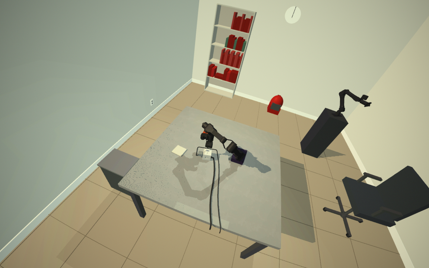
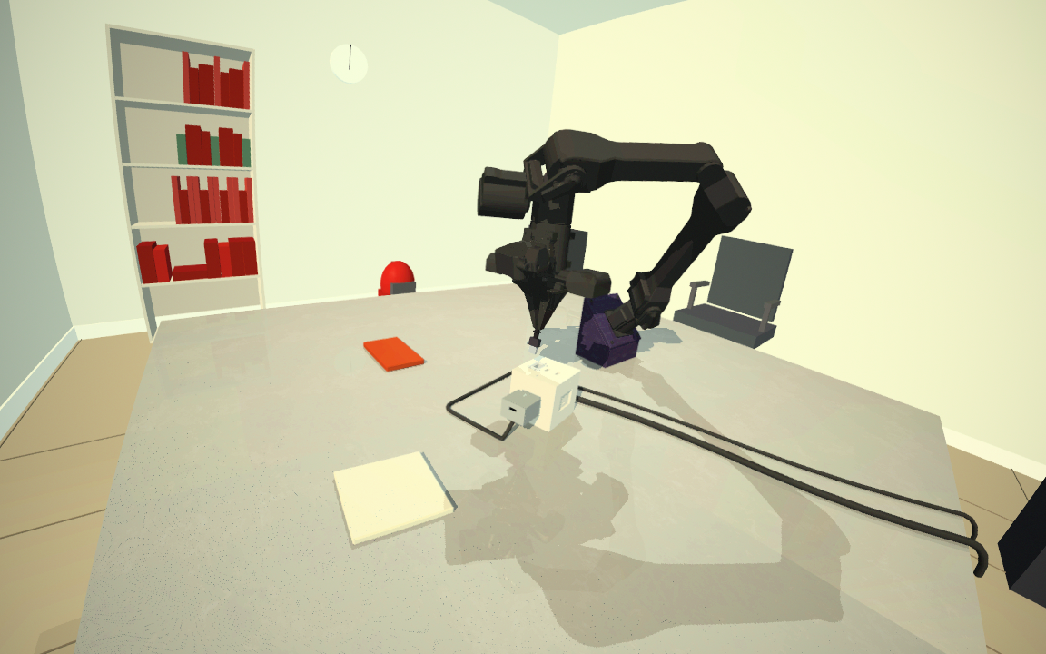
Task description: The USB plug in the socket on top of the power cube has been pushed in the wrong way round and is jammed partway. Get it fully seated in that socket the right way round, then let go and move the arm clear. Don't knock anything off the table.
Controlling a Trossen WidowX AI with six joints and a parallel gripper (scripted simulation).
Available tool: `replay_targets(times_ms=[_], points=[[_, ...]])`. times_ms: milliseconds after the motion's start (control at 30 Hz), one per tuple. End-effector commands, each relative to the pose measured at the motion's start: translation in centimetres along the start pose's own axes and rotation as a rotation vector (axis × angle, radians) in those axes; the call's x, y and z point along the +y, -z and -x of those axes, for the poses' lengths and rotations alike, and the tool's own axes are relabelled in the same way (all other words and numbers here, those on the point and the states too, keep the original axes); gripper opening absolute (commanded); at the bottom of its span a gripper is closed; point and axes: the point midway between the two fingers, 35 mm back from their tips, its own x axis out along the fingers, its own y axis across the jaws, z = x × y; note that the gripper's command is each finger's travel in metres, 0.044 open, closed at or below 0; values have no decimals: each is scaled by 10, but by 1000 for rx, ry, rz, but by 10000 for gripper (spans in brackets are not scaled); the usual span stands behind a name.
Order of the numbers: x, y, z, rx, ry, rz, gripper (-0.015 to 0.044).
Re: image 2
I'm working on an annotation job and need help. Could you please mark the orange flat rectangular slab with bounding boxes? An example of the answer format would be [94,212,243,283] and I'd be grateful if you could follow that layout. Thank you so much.
[363,337,424,373]

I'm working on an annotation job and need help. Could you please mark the pale yellow flat square pad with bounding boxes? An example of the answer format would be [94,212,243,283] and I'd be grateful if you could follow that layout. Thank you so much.
[334,451,454,545]

